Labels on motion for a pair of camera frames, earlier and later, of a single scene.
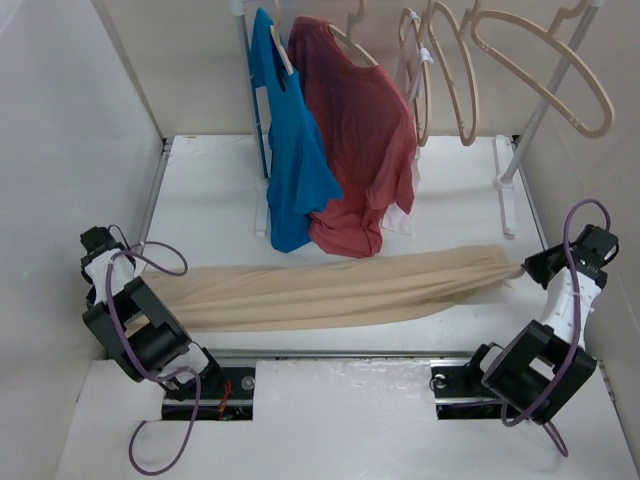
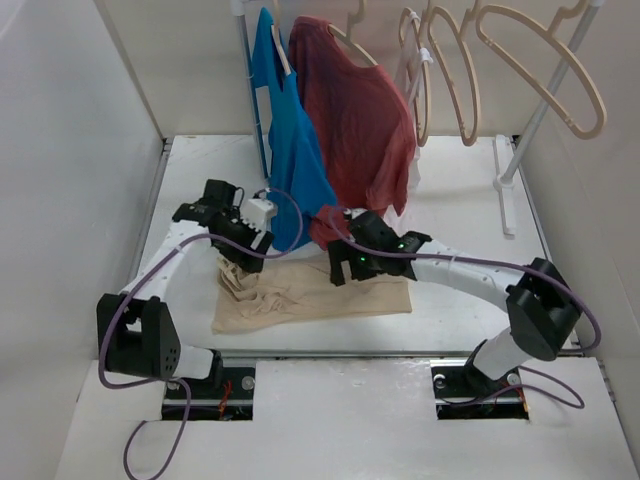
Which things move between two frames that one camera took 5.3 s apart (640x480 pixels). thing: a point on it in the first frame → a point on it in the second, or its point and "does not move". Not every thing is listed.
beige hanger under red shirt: [348, 38] does not move
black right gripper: [533, 264] → [338, 253]
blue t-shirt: [301, 179] does not move
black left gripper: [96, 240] → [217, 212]
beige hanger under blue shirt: [275, 36] does not move
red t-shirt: [369, 125] does not move
